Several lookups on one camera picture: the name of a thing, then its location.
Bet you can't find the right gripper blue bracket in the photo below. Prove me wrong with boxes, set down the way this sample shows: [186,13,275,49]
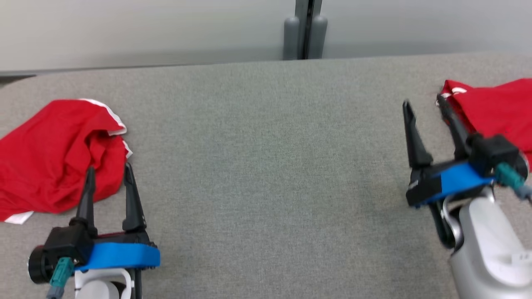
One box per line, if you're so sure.
[402,94,496,208]

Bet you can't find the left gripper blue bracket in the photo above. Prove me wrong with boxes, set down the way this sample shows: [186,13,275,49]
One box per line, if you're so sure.
[69,163,161,273]

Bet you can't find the red basketball jersey white sleeves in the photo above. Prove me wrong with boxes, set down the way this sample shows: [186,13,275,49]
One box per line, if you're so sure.
[436,78,532,167]

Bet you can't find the red shorts white stripes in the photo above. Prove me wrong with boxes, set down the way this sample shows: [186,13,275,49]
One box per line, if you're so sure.
[0,98,133,225]

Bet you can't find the grey fabric padded surface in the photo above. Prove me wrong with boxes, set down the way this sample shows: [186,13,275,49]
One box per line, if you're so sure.
[0,52,532,299]

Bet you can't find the teal right camera cable plug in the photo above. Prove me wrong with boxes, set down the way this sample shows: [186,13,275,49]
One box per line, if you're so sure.
[494,163,532,202]

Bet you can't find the teal camera cable plug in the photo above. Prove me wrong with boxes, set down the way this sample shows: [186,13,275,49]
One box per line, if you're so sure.
[46,257,75,299]
[494,163,532,202]

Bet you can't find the teal left camera cable plug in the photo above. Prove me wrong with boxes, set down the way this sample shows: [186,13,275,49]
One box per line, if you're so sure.
[46,257,75,299]

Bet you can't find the grey rounded post foot cap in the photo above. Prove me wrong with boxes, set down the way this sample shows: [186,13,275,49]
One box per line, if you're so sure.
[283,17,300,61]
[310,15,328,59]

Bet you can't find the grey metal partition post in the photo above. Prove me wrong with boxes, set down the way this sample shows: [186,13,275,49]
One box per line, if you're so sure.
[295,0,323,59]

